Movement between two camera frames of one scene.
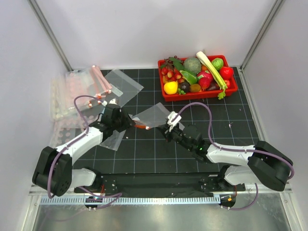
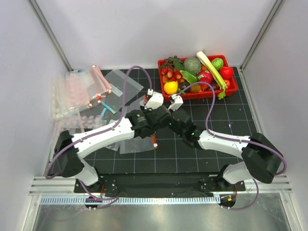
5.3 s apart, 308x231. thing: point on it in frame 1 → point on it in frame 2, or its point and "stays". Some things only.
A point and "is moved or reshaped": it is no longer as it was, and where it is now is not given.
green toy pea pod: [191, 79] stays
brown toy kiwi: [195, 87] stays
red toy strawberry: [227, 83] stays
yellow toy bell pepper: [171, 87] stays
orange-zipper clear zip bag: [156, 116] is moved or reshaped
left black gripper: [128, 122] → [147, 110]
